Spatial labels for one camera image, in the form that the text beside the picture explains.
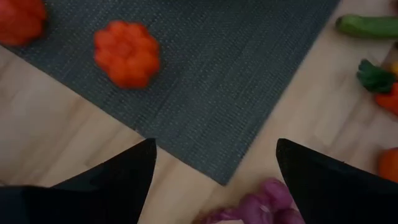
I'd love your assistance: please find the red onion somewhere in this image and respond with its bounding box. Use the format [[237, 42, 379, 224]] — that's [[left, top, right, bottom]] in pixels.
[[273, 207, 306, 224], [238, 193, 268, 224], [260, 177, 295, 210]]

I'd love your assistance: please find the orange pumpkin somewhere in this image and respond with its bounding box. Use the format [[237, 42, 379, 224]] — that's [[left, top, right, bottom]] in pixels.
[[0, 0, 48, 47], [93, 20, 161, 90]]

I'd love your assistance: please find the round orange fruit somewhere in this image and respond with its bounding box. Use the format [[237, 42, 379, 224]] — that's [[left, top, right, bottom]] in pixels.
[[377, 147, 398, 184]]

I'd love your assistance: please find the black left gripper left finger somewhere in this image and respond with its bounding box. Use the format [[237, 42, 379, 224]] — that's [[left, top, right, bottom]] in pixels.
[[0, 138, 157, 224]]

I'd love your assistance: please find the green cucumber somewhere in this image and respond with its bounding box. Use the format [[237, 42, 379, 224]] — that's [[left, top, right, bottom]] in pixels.
[[335, 14, 398, 40]]

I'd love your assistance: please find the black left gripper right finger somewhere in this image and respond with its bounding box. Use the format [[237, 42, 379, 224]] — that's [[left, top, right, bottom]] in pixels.
[[275, 138, 398, 224]]

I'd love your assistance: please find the orange carrot with green top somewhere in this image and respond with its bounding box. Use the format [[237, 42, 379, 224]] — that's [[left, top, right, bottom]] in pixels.
[[356, 58, 398, 116]]

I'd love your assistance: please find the grey woven placemat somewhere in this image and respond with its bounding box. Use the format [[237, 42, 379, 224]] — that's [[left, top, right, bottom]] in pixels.
[[0, 0, 342, 187]]

